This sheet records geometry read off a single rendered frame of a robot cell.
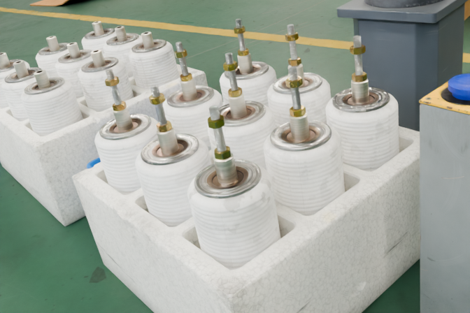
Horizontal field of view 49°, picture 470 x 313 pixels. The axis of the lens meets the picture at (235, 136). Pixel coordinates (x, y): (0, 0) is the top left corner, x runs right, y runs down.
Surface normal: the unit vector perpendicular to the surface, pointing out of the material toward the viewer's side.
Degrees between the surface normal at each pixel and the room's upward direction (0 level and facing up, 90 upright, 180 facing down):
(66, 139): 90
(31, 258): 0
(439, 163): 90
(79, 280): 0
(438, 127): 90
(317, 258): 90
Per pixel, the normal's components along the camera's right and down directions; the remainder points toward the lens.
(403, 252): 0.64, 0.25
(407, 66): -0.67, 0.44
